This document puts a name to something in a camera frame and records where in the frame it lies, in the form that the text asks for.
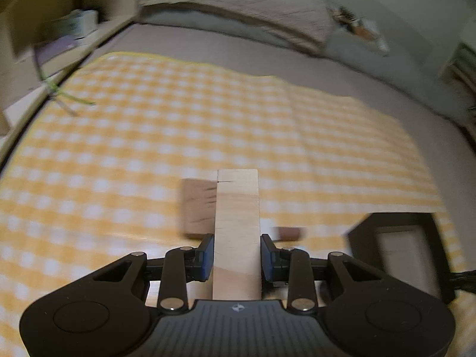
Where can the green cable tie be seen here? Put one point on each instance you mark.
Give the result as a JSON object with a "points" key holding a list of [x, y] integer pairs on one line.
{"points": [[55, 92]]}

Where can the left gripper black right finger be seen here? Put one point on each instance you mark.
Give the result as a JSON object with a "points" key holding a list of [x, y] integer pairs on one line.
{"points": [[292, 267]]}

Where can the brown carved wooden coaster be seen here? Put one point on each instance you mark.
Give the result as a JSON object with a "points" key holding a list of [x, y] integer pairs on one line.
{"points": [[198, 202]]}

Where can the pink lip gloss tube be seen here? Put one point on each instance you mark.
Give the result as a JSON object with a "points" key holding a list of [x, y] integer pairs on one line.
{"points": [[288, 233]]}

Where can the yellow white checkered cloth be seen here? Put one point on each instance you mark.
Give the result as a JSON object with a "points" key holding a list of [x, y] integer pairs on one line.
{"points": [[84, 189]]}

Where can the tissue box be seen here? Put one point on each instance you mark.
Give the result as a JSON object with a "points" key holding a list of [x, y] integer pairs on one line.
{"points": [[77, 24]]}

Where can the white furniture at right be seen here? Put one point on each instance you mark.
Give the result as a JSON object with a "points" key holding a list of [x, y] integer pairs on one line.
{"points": [[459, 70]]}

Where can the black storage box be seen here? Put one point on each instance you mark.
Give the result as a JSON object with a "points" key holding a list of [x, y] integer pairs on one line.
{"points": [[407, 246]]}

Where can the purple book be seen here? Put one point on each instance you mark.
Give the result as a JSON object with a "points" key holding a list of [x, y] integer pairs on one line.
{"points": [[47, 50]]}

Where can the grey duvet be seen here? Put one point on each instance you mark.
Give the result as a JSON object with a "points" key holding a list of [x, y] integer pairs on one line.
{"points": [[395, 68]]}

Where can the wooden bedside shelf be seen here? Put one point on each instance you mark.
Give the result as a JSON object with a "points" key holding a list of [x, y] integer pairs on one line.
{"points": [[25, 24]]}

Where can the light wooden block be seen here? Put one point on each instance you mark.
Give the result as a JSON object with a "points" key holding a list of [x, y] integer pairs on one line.
{"points": [[237, 273]]}

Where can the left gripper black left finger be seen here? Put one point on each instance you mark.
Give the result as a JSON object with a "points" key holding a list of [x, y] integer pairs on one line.
{"points": [[181, 266]]}

